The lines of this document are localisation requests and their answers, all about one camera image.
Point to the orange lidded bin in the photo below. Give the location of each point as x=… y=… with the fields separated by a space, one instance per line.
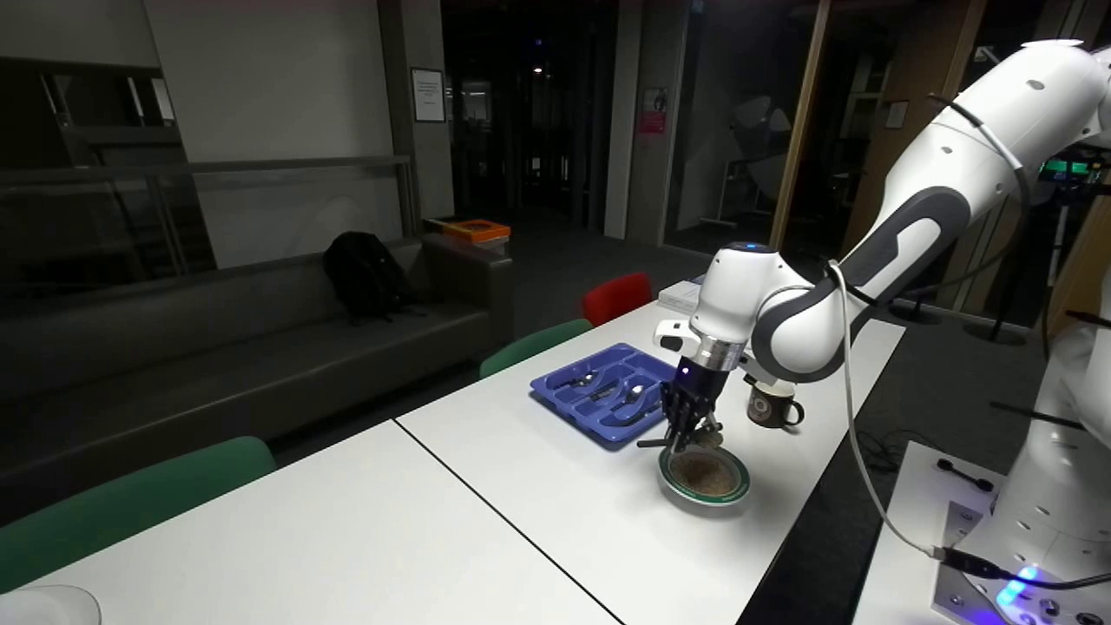
x=473 y=229

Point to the red chair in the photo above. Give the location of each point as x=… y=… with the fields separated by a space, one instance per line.
x=617 y=299

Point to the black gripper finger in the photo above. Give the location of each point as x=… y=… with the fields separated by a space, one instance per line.
x=701 y=427
x=676 y=418

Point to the glass balustrade with handrail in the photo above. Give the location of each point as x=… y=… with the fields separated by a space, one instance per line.
x=176 y=176

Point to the black dumbbell shaped tool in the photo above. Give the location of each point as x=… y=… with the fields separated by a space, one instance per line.
x=962 y=472

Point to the framed wall notice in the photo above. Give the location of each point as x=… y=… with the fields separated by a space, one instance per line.
x=427 y=96

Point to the brown cereal flakes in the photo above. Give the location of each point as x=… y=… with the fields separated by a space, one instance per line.
x=712 y=472

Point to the silver table knife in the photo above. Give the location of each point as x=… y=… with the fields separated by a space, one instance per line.
x=613 y=389

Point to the green rimmed white bowl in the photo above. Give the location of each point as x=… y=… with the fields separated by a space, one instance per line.
x=729 y=497

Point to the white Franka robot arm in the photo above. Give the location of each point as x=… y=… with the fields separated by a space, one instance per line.
x=926 y=221

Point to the black backpack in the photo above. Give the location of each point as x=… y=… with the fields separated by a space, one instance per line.
x=366 y=279

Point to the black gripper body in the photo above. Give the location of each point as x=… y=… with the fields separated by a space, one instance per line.
x=698 y=378

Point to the dark ceramic mug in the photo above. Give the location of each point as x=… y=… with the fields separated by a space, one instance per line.
x=773 y=406

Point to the red wall sign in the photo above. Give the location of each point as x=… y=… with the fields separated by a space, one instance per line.
x=650 y=115

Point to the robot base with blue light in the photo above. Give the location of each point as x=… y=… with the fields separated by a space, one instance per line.
x=993 y=590

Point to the silver teaspoon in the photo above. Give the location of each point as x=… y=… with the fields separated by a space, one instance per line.
x=580 y=377

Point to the green chair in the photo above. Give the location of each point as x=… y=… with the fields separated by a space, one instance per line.
x=126 y=505
x=531 y=345

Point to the blue plastic cutlery tray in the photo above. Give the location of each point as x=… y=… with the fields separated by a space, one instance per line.
x=579 y=412

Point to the grey sofa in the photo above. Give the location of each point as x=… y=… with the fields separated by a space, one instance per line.
x=176 y=368

